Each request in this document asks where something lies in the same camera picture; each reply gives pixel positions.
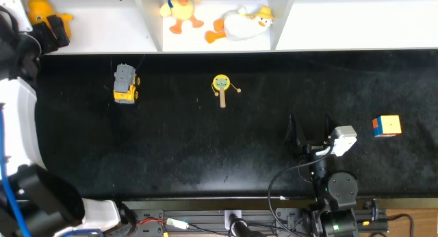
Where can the many-coloured puzzle cube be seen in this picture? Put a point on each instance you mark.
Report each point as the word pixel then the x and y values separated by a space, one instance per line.
pixel 388 125

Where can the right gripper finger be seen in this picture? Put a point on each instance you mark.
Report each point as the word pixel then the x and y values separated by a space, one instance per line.
pixel 329 125
pixel 294 134

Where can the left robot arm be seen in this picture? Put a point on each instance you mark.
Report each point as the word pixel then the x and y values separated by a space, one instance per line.
pixel 18 127

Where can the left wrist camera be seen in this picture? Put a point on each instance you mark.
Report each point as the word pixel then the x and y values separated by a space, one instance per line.
pixel 15 12

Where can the white shelf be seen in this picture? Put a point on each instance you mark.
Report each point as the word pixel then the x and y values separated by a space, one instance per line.
pixel 102 28

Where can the yellow plush duck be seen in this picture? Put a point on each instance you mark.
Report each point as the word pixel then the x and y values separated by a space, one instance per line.
pixel 181 11

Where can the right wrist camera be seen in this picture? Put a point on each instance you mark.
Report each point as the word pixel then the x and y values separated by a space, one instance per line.
pixel 344 139

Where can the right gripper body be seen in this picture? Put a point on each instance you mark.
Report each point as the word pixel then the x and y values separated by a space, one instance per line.
pixel 316 149

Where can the grey and yellow toy truck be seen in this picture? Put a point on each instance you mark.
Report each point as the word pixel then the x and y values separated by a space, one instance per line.
pixel 125 83

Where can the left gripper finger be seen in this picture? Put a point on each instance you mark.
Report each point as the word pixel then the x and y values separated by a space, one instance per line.
pixel 59 31

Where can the mounting rail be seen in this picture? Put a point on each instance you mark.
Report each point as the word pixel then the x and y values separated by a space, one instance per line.
pixel 212 218

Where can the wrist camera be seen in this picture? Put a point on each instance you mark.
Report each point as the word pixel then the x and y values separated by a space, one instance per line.
pixel 344 139
pixel 15 12

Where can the yellow rubber duck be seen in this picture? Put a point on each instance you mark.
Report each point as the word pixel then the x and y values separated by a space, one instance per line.
pixel 37 9

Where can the yellow rattle drum toy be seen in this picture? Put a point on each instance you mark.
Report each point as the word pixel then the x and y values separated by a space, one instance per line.
pixel 221 83

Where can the white plush goose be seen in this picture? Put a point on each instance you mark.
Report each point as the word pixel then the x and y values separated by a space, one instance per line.
pixel 243 24

